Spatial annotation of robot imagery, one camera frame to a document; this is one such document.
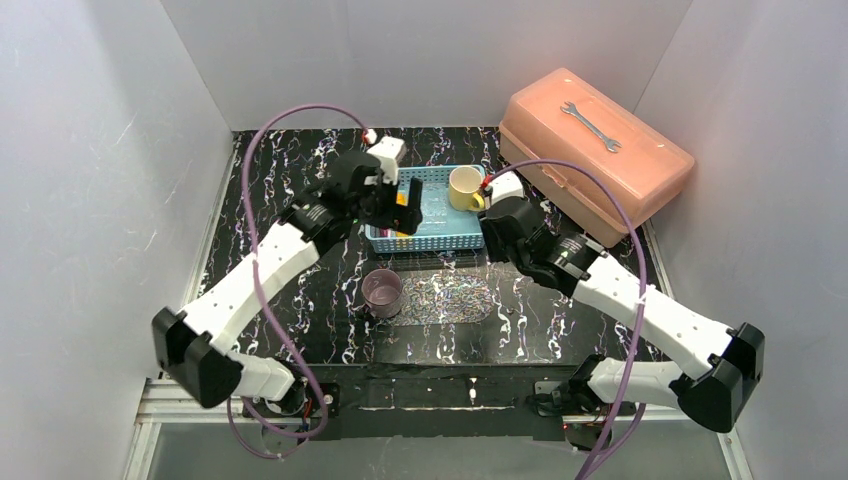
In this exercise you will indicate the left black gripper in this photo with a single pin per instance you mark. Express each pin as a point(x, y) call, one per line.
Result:
point(385, 201)

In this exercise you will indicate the clear glass tray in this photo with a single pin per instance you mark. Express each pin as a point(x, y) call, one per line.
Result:
point(436, 298)

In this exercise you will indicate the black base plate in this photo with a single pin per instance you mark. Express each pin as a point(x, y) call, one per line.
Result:
point(467, 400)

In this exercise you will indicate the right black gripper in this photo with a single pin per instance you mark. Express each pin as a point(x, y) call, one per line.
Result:
point(494, 234)

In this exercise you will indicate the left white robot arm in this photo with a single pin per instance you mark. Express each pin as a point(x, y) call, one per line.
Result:
point(194, 344)

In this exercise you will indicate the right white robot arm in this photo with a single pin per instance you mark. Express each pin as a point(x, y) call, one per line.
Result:
point(712, 370)

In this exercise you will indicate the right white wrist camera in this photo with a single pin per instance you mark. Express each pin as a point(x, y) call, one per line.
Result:
point(505, 186)

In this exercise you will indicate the yellow mug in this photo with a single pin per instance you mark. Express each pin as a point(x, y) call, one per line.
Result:
point(464, 191)

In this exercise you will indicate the blue plastic basket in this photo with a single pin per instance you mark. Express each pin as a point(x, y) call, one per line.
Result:
point(443, 228)

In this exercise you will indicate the yellow toothpaste tube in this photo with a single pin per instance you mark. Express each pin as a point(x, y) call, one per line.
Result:
point(401, 199)

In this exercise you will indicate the pink plastic toolbox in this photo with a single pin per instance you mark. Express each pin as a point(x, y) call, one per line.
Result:
point(572, 169)

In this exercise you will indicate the purple mug black rim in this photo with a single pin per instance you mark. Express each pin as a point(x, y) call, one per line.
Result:
point(382, 292)

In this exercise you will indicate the silver wrench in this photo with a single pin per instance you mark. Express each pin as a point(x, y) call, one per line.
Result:
point(610, 144)

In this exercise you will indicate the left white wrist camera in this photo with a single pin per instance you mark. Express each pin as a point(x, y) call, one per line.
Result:
point(389, 151)

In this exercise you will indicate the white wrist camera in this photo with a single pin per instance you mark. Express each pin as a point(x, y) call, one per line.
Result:
point(505, 186)
point(389, 151)

